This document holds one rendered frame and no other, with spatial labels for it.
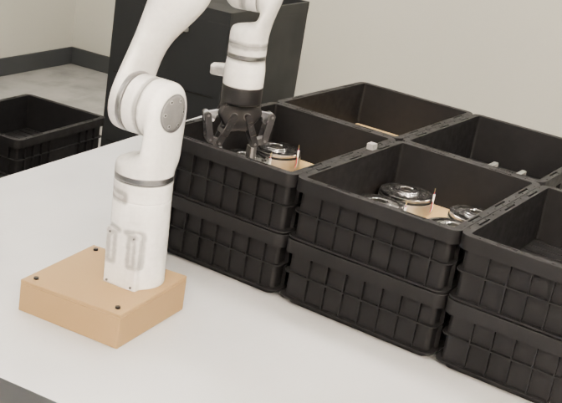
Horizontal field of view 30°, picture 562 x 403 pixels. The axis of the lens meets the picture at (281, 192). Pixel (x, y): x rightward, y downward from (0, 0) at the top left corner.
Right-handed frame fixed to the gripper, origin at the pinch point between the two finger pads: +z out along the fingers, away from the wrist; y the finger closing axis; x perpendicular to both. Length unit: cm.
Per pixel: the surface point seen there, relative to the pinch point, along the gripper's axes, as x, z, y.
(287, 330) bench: -35.3, 17.4, 0.8
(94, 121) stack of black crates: 116, 31, -4
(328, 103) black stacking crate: 36.6, -0.5, 33.7
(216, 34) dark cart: 146, 10, 39
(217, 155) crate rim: -11.4, -4.2, -6.9
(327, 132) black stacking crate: 12.0, -1.5, 23.6
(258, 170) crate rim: -18.3, -4.2, -1.5
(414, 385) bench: -54, 17, 15
